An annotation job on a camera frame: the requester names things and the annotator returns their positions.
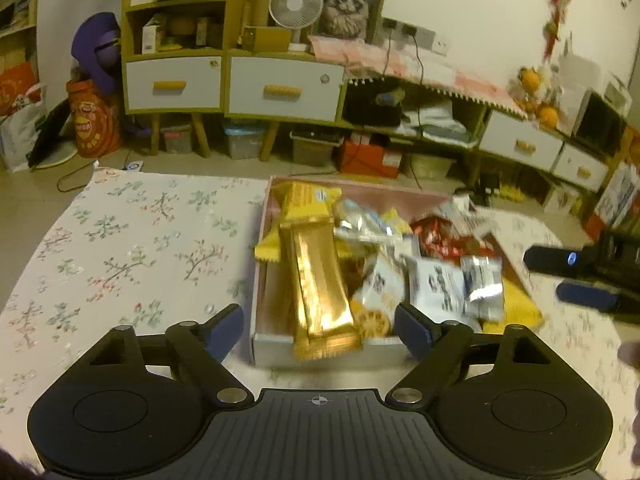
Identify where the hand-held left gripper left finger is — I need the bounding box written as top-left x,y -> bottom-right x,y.
87,304 -> 249,407

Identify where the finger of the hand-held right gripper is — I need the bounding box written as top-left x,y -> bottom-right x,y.
556,280 -> 621,311
523,245 -> 601,278

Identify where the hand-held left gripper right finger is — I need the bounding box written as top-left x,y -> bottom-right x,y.
387,302 -> 548,406

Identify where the orange cookie packet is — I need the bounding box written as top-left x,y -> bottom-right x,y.
348,254 -> 407,339

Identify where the white grey snack packet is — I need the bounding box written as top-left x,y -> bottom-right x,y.
406,256 -> 467,318

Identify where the pink cardboard box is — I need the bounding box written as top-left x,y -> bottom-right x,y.
250,175 -> 546,367

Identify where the plain yellow snack packet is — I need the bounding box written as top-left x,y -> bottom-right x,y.
477,280 -> 545,335

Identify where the red white-dotted snack packet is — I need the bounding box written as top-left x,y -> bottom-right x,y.
425,235 -> 496,262

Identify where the gold bar packet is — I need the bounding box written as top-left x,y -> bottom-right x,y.
279,219 -> 364,365

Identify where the small red snack packet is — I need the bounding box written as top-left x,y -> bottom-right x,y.
411,214 -> 455,247

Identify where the clear white snack packet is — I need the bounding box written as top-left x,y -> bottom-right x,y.
331,199 -> 403,246

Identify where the large yellow snack packet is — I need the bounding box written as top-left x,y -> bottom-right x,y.
254,181 -> 345,263

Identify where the low yellow-framed cabinet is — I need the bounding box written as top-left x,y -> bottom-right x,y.
342,75 -> 626,196

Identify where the microwave oven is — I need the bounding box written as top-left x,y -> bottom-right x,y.
570,89 -> 632,158

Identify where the red box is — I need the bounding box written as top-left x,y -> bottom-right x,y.
335,139 -> 403,178

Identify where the pile of papers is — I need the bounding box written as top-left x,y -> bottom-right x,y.
402,100 -> 481,143

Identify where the clear plastic bin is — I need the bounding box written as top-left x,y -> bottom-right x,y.
222,127 -> 266,161
160,125 -> 193,155

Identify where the pink cloth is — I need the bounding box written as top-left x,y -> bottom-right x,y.
307,35 -> 531,116

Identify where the black box on shelf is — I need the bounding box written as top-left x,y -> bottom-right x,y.
345,85 -> 403,128

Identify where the orange printed bag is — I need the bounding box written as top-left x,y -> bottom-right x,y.
66,79 -> 122,160

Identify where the red hanging decoration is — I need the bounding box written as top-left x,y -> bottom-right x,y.
542,0 -> 573,61

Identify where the dark flat panel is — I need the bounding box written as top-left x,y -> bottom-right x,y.
27,100 -> 76,168

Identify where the white shopping bag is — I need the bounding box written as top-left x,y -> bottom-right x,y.
0,62 -> 48,173

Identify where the tall yellow-framed cabinet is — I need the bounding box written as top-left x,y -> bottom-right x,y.
121,0 -> 348,158

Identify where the purple plush toy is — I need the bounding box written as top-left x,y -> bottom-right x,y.
70,12 -> 123,96

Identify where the framed animal picture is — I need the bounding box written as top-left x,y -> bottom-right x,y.
312,0 -> 391,46

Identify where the white desk fan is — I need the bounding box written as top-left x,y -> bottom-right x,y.
269,0 -> 323,52

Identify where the white drawer with yellow handle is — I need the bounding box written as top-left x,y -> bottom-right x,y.
479,110 -> 565,172
227,55 -> 346,122
552,144 -> 610,192
125,57 -> 223,113

